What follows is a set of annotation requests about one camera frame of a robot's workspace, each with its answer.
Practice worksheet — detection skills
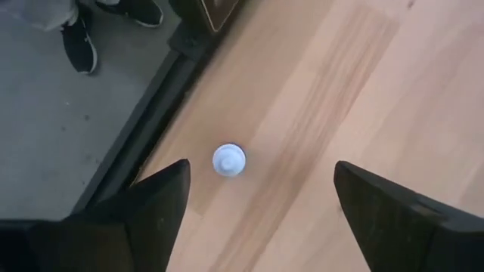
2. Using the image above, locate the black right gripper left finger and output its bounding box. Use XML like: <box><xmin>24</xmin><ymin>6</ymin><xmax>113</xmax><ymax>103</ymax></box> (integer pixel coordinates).
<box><xmin>0</xmin><ymin>158</ymin><xmax>192</xmax><ymax>272</ymax></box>

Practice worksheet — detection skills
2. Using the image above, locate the black camera box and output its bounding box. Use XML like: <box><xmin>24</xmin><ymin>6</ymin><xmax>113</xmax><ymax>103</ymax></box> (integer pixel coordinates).
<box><xmin>168</xmin><ymin>0</ymin><xmax>243</xmax><ymax>35</ymax></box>

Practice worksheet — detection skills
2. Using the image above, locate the black aluminium table frame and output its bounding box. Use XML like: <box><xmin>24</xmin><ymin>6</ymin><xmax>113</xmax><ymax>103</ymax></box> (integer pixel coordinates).
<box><xmin>70</xmin><ymin>22</ymin><xmax>215</xmax><ymax>224</ymax></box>

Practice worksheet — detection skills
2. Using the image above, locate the person's shoe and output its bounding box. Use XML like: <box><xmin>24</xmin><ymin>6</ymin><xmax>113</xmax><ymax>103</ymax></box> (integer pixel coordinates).
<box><xmin>94</xmin><ymin>0</ymin><xmax>165</xmax><ymax>29</ymax></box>
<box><xmin>60</xmin><ymin>3</ymin><xmax>98</xmax><ymax>76</ymax></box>

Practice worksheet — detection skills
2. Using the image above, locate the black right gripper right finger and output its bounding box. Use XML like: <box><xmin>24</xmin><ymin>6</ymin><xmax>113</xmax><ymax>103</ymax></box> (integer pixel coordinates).
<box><xmin>334</xmin><ymin>160</ymin><xmax>484</xmax><ymax>272</ymax></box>

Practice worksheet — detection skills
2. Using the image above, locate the person's leg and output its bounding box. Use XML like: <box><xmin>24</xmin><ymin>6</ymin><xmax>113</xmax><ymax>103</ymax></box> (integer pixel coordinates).
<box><xmin>0</xmin><ymin>0</ymin><xmax>80</xmax><ymax>31</ymax></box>

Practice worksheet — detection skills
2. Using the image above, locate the small dark dropper bottle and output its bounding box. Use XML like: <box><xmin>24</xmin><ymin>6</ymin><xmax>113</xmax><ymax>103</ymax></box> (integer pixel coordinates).
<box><xmin>211</xmin><ymin>142</ymin><xmax>247</xmax><ymax>178</ymax></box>

